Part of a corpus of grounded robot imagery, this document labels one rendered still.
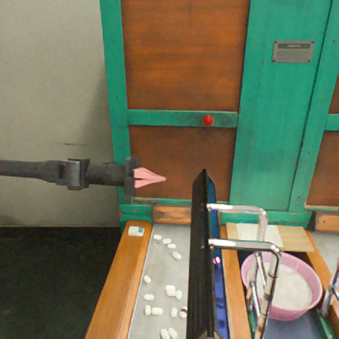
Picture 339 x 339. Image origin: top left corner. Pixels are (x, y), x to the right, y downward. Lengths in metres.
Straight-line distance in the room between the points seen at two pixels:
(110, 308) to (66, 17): 1.59
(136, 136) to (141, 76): 0.24
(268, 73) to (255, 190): 0.47
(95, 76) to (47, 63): 0.30
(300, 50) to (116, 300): 1.03
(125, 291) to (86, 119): 1.31
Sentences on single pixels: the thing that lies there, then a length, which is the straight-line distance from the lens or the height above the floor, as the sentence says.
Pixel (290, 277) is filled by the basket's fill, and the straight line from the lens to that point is 1.21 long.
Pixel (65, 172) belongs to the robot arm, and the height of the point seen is 1.21.
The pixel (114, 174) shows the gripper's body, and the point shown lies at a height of 1.21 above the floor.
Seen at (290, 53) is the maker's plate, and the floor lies 1.47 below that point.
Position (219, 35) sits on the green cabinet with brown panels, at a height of 1.53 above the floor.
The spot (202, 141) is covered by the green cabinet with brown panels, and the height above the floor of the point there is 1.15.
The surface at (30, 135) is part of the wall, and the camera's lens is 2.24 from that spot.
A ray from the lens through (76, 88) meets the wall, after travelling 2.03.
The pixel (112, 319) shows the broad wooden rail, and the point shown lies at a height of 0.76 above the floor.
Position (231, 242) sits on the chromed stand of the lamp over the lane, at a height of 1.12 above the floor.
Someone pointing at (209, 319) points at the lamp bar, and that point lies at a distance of 0.56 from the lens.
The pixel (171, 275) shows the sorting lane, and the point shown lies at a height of 0.74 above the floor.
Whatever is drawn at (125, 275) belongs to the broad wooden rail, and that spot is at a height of 0.76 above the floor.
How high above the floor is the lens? 1.55
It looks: 26 degrees down
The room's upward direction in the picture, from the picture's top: straight up
